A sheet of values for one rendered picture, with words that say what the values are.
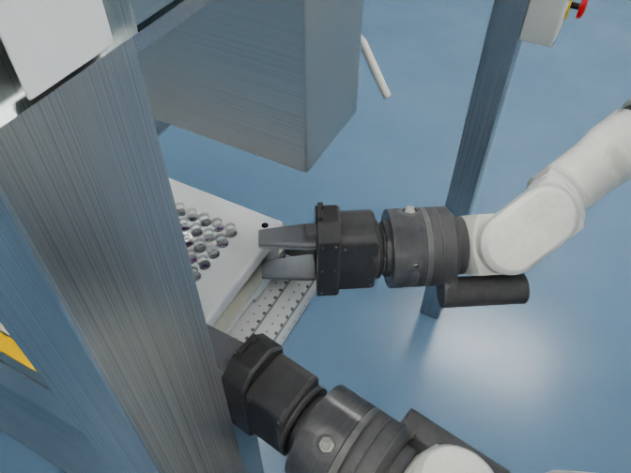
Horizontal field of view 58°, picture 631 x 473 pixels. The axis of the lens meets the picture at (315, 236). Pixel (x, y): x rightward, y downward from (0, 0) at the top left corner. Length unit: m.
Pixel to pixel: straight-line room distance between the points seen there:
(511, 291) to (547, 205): 0.10
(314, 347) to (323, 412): 1.22
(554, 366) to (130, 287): 1.64
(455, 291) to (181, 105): 0.34
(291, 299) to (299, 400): 0.21
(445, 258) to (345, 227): 0.11
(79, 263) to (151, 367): 0.08
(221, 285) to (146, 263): 0.38
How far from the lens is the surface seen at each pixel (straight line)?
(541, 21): 1.14
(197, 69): 0.51
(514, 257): 0.62
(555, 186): 0.64
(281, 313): 0.67
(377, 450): 0.47
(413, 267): 0.60
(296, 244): 0.59
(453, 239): 0.61
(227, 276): 0.61
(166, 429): 0.31
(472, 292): 0.65
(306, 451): 0.48
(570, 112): 2.71
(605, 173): 0.69
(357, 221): 0.60
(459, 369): 1.71
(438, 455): 0.47
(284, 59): 0.45
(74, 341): 0.23
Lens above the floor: 1.46
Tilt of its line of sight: 48 degrees down
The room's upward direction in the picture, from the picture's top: straight up
